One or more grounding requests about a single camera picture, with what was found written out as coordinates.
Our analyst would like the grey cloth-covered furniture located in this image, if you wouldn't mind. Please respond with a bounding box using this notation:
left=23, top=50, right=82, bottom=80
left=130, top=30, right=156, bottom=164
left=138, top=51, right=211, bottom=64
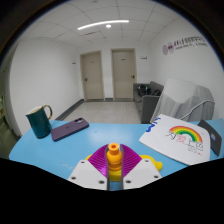
left=149, top=78, right=216, bottom=125

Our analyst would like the purple smartphone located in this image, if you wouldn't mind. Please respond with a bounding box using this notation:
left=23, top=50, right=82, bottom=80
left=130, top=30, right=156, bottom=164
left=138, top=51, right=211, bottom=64
left=50, top=116, right=91, bottom=143

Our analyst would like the yellow power strip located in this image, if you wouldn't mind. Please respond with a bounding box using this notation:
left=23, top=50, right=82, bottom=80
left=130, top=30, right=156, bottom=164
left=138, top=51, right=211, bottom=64
left=84, top=153, right=164, bottom=183

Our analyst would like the teal mug with gold handle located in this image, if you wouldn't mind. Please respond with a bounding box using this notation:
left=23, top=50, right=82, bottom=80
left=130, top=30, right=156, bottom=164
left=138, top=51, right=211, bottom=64
left=25, top=104, right=54, bottom=140

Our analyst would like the beige door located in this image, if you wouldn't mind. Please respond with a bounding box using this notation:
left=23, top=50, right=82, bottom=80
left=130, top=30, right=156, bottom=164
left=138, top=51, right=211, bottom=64
left=110, top=48, right=138, bottom=101
left=79, top=50, right=105, bottom=101

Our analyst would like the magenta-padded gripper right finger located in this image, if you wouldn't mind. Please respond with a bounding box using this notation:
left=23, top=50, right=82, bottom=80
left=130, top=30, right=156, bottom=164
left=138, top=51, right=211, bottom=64
left=120, top=143, right=163, bottom=191

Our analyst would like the long ceiling light strip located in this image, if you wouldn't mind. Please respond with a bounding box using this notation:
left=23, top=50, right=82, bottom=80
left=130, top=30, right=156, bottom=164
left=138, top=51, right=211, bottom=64
left=76, top=19, right=131, bottom=31

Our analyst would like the wall logo sign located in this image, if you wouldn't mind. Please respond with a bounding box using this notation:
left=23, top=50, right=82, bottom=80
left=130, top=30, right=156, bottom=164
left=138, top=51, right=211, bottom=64
left=161, top=35, right=210, bottom=56

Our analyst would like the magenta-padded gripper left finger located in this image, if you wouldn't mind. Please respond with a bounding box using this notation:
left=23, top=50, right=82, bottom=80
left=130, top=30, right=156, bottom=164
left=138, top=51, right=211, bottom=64
left=67, top=143, right=110, bottom=191

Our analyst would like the white rainbow-print mouse pad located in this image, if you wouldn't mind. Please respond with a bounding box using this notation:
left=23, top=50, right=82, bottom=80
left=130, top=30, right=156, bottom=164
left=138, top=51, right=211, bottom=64
left=138, top=113, right=215, bottom=167

